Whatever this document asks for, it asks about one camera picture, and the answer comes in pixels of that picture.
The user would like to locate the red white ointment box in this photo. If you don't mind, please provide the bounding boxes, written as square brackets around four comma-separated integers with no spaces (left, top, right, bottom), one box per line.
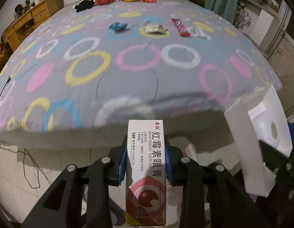
[125,120,166,226]

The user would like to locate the black and white plush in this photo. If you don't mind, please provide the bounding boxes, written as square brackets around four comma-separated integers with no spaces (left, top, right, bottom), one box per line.
[73,0,95,12]

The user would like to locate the trash bin with white bag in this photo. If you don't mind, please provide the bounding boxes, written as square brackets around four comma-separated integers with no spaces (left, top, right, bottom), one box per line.
[170,144,246,200]

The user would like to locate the red candy wrapper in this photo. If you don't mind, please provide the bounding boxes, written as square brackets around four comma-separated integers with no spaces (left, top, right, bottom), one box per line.
[172,18,191,37]

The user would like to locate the wooden chair with clothes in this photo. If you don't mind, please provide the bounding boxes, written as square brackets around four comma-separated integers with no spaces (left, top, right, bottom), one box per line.
[0,43,10,65]

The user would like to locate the white tray box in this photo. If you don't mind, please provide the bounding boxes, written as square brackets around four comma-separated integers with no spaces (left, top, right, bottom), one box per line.
[224,85,292,197]

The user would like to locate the wooden desk with drawers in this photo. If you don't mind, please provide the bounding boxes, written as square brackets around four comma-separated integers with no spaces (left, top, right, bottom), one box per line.
[2,0,64,51]

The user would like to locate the white tea sachet wrapper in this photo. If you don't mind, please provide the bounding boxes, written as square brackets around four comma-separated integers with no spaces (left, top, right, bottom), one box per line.
[144,23,167,35]

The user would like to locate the black charging cable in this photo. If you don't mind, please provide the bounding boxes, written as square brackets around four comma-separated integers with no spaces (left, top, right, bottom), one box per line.
[0,76,52,190]

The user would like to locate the bed with circle-pattern sheet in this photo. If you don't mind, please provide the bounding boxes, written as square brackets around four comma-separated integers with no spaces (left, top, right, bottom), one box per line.
[0,0,282,149]

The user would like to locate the white plastic snack wrapper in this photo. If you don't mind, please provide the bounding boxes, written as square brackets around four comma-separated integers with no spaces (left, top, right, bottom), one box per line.
[187,26,211,40]

